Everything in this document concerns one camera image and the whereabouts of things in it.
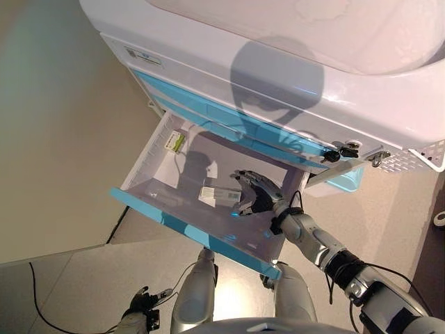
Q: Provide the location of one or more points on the robot left black hand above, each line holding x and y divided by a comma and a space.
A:
146, 302

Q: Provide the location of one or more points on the robot right black hand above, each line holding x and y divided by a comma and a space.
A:
262, 198

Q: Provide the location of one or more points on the blue front cart drawer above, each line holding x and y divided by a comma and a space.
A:
174, 222

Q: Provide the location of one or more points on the robot right silver arm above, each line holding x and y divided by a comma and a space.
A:
330, 250

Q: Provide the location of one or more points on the robot left silver arm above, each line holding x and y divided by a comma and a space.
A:
137, 323

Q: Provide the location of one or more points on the green white medicine box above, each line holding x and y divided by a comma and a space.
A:
175, 141

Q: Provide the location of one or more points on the robot left silver leg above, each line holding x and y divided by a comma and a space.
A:
194, 292

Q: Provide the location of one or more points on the robot silver leg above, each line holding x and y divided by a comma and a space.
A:
194, 292
295, 295

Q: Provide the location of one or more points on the blue lid waste bin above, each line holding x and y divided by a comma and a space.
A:
340, 182

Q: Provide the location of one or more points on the black cart keys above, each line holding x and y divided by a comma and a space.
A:
342, 153

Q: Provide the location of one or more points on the robot right silver leg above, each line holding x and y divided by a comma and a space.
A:
295, 295

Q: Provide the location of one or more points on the silver cart latch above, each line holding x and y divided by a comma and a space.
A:
379, 157

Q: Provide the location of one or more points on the robot grey torso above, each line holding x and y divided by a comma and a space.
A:
271, 327

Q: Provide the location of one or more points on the white medical cart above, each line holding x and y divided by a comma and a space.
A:
208, 52

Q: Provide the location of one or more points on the white perforated side basket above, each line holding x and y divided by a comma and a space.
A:
413, 158

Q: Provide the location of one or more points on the white bed caster wheel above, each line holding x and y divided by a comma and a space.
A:
441, 219

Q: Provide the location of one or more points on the cart brand label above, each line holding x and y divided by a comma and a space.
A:
142, 57

